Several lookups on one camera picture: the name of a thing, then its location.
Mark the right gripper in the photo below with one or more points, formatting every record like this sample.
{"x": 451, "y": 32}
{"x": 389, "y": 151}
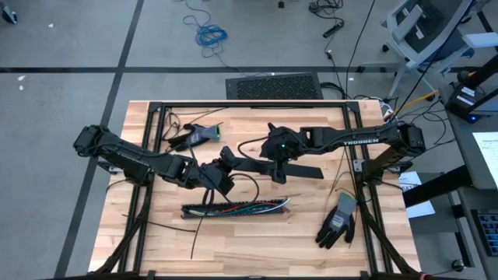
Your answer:
{"x": 280, "y": 145}

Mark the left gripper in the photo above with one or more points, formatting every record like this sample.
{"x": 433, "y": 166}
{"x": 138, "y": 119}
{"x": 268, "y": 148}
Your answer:
{"x": 212, "y": 179}

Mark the black duct cover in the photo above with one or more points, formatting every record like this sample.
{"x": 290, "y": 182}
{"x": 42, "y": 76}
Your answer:
{"x": 303, "y": 170}

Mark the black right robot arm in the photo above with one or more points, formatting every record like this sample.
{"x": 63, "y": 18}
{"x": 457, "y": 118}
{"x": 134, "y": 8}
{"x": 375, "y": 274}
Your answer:
{"x": 369, "y": 140}

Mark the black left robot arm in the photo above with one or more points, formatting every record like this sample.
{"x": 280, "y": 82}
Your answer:
{"x": 132, "y": 155}

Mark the green cuffed grey work glove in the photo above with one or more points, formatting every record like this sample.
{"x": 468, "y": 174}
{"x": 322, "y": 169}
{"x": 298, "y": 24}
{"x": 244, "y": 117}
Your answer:
{"x": 198, "y": 134}

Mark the grey black work glove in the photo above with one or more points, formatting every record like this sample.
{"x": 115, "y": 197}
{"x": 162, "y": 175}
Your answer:
{"x": 336, "y": 229}

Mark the black power strip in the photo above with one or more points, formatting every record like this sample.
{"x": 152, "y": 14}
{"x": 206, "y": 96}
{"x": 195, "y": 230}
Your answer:
{"x": 333, "y": 29}

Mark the small black object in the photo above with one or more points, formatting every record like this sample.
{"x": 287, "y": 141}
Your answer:
{"x": 280, "y": 4}

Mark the white paper sheet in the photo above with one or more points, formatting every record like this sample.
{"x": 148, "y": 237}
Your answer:
{"x": 422, "y": 209}

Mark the black desk leg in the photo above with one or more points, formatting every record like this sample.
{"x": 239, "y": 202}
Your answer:
{"x": 435, "y": 188}

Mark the grey mesh office chair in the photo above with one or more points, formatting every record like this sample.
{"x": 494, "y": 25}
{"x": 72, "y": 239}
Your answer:
{"x": 404, "y": 23}

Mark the black labelled device box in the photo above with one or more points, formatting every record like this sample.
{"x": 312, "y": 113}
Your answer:
{"x": 465, "y": 99}

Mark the white printed sheet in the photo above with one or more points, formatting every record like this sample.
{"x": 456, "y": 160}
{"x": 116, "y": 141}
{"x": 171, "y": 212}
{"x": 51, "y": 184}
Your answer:
{"x": 486, "y": 155}

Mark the grey desk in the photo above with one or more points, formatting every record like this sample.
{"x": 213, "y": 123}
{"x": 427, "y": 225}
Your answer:
{"x": 482, "y": 198}

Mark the black round knob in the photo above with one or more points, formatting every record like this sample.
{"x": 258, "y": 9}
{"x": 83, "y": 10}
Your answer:
{"x": 458, "y": 265}

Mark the black keyboard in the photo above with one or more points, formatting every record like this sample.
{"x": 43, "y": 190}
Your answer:
{"x": 486, "y": 233}

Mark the black caster wheel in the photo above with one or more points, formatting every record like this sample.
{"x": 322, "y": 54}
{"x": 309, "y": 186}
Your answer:
{"x": 8, "y": 15}

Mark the black aluminium table frame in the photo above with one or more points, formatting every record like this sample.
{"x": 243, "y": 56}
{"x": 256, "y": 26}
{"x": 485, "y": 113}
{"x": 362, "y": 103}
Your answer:
{"x": 253, "y": 104}

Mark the grey metal mounting bracket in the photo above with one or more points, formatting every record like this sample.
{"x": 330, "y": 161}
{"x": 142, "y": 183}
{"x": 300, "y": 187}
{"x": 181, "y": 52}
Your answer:
{"x": 358, "y": 164}
{"x": 105, "y": 168}

